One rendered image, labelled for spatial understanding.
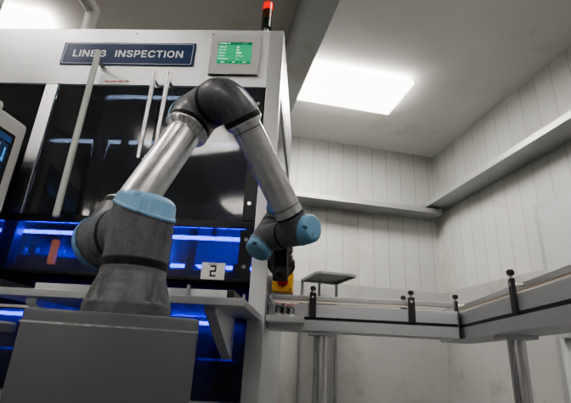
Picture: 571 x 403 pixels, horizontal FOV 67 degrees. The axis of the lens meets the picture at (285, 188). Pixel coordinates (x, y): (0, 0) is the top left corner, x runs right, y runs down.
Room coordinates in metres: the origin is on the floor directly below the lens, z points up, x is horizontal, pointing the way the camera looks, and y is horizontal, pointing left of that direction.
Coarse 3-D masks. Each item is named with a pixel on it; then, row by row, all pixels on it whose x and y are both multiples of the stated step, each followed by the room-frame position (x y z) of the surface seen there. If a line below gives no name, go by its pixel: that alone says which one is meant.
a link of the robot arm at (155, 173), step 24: (192, 96) 0.93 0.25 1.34; (168, 120) 0.96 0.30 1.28; (192, 120) 0.94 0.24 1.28; (168, 144) 0.92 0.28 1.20; (192, 144) 0.96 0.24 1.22; (144, 168) 0.90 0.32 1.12; (168, 168) 0.92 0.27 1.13; (96, 216) 0.83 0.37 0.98; (72, 240) 0.88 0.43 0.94; (96, 264) 0.88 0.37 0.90
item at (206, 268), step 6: (204, 264) 1.55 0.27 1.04; (210, 264) 1.55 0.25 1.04; (216, 264) 1.55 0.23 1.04; (222, 264) 1.55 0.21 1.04; (204, 270) 1.55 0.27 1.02; (216, 270) 1.55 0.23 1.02; (222, 270) 1.55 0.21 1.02; (204, 276) 1.55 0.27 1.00; (210, 276) 1.55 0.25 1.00; (216, 276) 1.55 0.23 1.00; (222, 276) 1.55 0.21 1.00
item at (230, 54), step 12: (216, 36) 1.54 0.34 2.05; (228, 36) 1.54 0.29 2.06; (240, 36) 1.54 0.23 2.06; (252, 36) 1.53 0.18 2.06; (216, 48) 1.54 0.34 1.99; (228, 48) 1.54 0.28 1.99; (240, 48) 1.54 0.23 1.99; (252, 48) 1.53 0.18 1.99; (216, 60) 1.54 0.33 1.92; (228, 60) 1.54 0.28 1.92; (240, 60) 1.54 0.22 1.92; (252, 60) 1.53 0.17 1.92; (216, 72) 1.54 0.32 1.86; (228, 72) 1.54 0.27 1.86; (240, 72) 1.54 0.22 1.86; (252, 72) 1.53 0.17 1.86
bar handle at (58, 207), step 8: (96, 56) 1.52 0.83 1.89; (96, 64) 1.52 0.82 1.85; (88, 80) 1.52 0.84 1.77; (88, 88) 1.52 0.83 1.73; (88, 96) 1.52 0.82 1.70; (80, 112) 1.52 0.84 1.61; (80, 120) 1.52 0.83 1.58; (80, 128) 1.52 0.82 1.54; (72, 144) 1.52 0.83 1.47; (72, 152) 1.52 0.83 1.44; (72, 160) 1.53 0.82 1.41; (64, 168) 1.52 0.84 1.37; (64, 176) 1.52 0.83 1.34; (64, 184) 1.52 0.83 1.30; (64, 192) 1.53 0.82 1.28; (56, 200) 1.52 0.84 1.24; (56, 208) 1.52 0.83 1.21; (64, 208) 1.56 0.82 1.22; (56, 216) 1.52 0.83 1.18
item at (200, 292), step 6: (168, 288) 1.27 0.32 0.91; (174, 288) 1.27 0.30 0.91; (180, 288) 1.27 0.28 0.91; (186, 288) 1.27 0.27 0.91; (174, 294) 1.27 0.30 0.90; (180, 294) 1.27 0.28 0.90; (192, 294) 1.27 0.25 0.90; (198, 294) 1.27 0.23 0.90; (204, 294) 1.27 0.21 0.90; (210, 294) 1.26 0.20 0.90; (216, 294) 1.26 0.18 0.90; (222, 294) 1.26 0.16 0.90
